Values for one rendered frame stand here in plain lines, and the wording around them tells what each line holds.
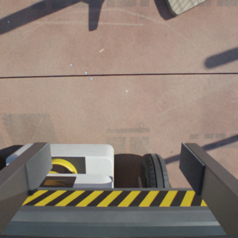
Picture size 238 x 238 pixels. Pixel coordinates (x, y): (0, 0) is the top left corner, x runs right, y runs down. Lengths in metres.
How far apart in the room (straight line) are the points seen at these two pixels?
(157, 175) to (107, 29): 0.40
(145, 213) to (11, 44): 0.53
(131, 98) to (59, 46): 0.25
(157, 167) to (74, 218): 0.25
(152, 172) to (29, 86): 0.42
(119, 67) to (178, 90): 0.18
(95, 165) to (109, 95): 0.21
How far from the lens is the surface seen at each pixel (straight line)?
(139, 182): 0.48
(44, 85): 0.54
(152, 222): 0.26
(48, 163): 0.17
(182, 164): 0.17
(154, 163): 0.44
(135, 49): 0.51
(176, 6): 0.53
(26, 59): 0.56
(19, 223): 0.29
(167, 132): 0.55
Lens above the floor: 0.50
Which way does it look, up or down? 76 degrees down
